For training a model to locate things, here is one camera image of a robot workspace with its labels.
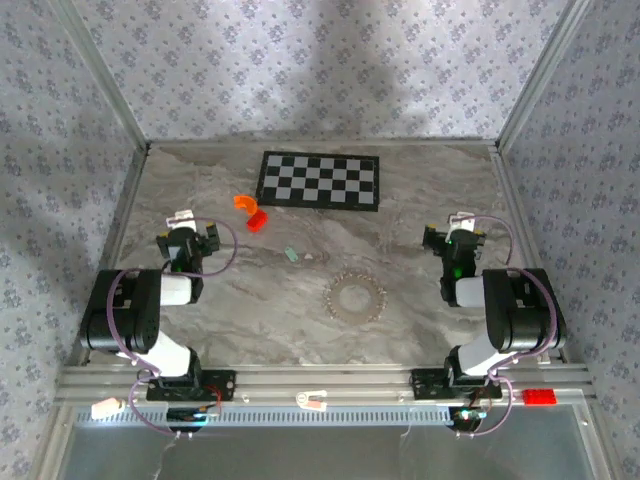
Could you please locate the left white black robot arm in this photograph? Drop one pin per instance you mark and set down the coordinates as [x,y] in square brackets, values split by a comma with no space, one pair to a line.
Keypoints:
[140,310]

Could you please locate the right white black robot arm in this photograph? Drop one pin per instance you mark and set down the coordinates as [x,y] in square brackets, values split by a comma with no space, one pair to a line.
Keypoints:
[515,310]

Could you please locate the orange curved plastic block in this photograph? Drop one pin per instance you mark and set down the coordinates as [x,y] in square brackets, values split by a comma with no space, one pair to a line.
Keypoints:
[245,202]

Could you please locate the red plastic block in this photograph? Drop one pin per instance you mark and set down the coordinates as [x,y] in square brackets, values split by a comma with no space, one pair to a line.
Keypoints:
[257,221]

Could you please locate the black grey checkerboard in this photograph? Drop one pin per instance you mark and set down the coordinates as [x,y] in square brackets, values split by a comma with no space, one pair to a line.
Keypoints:
[320,181]

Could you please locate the red toy brick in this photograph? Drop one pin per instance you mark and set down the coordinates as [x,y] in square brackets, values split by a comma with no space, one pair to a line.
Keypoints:
[539,397]

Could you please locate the pale pink tag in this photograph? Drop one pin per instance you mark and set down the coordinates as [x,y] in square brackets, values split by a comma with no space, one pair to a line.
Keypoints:
[106,407]

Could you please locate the white red tag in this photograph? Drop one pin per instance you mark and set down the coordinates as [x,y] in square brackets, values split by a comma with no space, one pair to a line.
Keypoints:
[310,399]

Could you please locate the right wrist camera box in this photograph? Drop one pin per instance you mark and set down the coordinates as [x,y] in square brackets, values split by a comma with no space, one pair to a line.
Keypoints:
[461,222]

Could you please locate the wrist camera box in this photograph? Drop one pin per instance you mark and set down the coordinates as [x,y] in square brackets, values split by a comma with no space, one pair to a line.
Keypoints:
[461,222]
[180,218]

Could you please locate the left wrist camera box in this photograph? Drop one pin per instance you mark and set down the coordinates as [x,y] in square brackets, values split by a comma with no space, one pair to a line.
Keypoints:
[180,218]

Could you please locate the aluminium side rail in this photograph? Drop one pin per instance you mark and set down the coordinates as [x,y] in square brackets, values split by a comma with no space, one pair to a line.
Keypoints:
[515,210]
[127,210]

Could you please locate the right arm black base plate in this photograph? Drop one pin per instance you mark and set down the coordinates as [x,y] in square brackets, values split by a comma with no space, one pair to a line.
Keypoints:
[425,385]

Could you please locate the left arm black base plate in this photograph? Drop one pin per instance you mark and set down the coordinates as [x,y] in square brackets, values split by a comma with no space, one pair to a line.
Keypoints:
[220,385]

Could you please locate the aluminium corner post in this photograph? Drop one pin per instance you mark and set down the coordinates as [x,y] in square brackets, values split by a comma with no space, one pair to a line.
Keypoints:
[105,80]
[540,80]

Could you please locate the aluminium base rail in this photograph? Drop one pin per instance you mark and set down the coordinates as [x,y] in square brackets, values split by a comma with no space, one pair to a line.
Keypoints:
[325,382]

